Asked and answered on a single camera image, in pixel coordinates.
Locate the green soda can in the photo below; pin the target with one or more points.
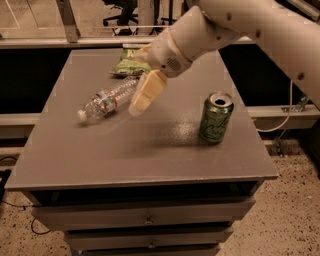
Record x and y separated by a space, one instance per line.
217 111

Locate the grey drawer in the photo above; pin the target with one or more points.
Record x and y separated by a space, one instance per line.
102 216
148 239

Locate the grey drawer cabinet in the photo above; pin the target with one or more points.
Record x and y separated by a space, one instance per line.
157 156

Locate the green chip bag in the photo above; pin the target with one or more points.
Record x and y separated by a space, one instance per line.
128 65

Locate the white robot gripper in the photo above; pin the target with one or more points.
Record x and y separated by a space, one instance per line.
165 56

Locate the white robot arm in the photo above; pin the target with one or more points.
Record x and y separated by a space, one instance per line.
291 41

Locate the clear plastic water bottle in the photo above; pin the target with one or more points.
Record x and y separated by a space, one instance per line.
108 100

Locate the metal window rail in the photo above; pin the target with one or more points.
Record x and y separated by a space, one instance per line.
82 42

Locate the black office chair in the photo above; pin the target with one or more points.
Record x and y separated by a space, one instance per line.
127 8

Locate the top grey drawer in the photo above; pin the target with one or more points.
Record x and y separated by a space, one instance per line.
102 216

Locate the middle grey drawer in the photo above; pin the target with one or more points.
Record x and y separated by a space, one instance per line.
148 239

